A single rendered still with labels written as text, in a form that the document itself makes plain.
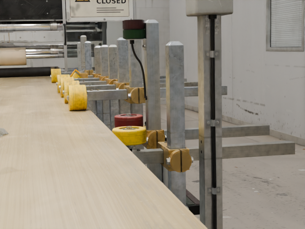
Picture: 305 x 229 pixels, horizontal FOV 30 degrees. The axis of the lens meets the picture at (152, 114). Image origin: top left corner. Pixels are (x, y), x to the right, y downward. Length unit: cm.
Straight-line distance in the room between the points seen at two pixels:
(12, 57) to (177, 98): 285
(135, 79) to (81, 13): 231
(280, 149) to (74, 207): 81
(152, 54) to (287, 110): 511
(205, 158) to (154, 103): 51
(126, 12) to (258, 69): 340
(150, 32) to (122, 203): 86
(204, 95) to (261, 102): 613
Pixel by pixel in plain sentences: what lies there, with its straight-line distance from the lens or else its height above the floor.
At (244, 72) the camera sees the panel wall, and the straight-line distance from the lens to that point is 759.
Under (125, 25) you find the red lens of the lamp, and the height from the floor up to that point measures 115.
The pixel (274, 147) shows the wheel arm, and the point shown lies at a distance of 144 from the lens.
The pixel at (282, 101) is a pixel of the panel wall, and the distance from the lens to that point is 668.
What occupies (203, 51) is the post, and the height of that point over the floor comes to 109.
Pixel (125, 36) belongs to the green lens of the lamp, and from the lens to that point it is 152.
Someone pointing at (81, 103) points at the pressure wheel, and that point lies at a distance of 178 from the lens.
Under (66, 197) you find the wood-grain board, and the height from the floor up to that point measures 90.
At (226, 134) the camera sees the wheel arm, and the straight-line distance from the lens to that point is 166.
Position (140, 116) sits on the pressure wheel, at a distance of 157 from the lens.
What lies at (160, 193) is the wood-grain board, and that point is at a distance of 77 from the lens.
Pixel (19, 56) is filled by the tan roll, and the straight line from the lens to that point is 406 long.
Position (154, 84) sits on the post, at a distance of 154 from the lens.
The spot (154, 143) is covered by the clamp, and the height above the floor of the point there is 84.
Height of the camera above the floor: 110
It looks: 7 degrees down
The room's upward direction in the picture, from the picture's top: 1 degrees counter-clockwise
